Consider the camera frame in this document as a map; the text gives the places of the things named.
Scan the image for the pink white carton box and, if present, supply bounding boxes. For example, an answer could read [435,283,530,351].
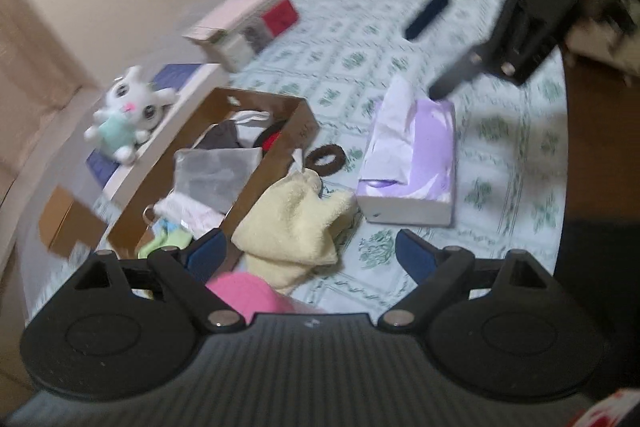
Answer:
[207,0,301,74]

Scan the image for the purple tissue box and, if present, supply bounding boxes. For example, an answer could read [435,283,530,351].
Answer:
[356,74,457,227]

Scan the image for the red black scrunchie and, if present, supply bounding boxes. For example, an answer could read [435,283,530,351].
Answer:
[252,119,294,153]

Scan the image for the dark grey cloth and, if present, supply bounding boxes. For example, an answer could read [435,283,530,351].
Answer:
[192,119,242,152]

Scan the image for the white pink cloth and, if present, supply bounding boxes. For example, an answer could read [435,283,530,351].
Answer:
[152,194,226,238]

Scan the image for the red white packet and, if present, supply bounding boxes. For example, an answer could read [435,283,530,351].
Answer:
[565,387,640,427]

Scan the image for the white flat box blue top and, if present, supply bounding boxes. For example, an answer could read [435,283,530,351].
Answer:
[85,63,231,208]

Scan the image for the green sock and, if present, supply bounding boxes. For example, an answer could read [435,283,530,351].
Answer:
[137,219,194,259]

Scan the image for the shallow cardboard tray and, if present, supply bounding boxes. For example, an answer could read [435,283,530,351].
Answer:
[107,87,319,276]

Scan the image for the yellow towel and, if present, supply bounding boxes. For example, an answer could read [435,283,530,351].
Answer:
[231,168,359,296]

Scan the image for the pink book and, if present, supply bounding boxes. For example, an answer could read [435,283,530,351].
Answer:
[182,0,287,46]

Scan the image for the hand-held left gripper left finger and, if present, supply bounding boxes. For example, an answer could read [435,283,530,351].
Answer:
[75,228,253,335]

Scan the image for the white bunny plush toy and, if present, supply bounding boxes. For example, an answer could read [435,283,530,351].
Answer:
[82,66,178,166]

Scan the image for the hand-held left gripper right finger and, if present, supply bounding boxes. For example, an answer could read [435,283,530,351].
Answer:
[377,228,556,334]

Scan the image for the small cardboard box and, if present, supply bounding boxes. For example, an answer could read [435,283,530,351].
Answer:
[39,186,109,259]

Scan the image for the brown hair scrunchie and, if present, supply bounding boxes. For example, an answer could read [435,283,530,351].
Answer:
[304,144,349,174]

